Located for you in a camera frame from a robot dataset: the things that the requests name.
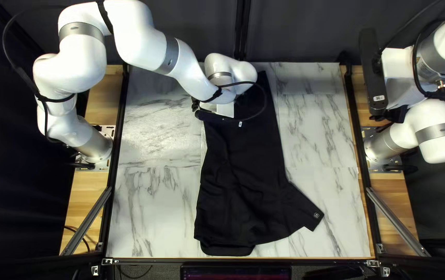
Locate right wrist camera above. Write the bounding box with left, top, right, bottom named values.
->
left=358, top=27, right=389, bottom=117

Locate black t-shirt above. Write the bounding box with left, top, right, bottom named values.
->
left=193, top=70, right=325, bottom=257

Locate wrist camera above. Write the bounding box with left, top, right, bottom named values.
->
left=358, top=27, right=389, bottom=117
left=192, top=109, right=245, bottom=128

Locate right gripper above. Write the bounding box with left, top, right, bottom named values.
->
left=380, top=47, right=431, bottom=112

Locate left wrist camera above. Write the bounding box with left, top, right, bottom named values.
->
left=192, top=109, right=245, bottom=128

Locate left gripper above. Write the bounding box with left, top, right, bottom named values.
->
left=199, top=99, right=236, bottom=119

